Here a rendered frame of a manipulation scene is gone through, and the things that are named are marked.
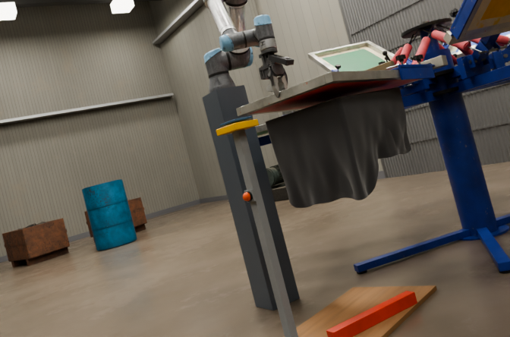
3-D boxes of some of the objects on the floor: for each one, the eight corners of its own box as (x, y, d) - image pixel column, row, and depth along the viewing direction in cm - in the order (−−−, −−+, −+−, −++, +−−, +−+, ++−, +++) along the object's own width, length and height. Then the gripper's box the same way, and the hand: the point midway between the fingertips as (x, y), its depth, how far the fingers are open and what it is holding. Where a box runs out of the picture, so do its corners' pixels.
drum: (91, 251, 824) (76, 190, 827) (130, 239, 862) (114, 180, 864) (103, 251, 769) (86, 186, 772) (143, 238, 807) (127, 176, 809)
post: (295, 361, 193) (233, 120, 195) (257, 355, 209) (200, 132, 211) (330, 337, 208) (272, 113, 210) (292, 332, 224) (238, 124, 226)
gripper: (270, 54, 226) (280, 100, 224) (251, 54, 218) (262, 102, 216) (283, 48, 219) (294, 96, 218) (265, 48, 211) (275, 96, 210)
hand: (281, 94), depth 215 cm, fingers closed on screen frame, 4 cm apart
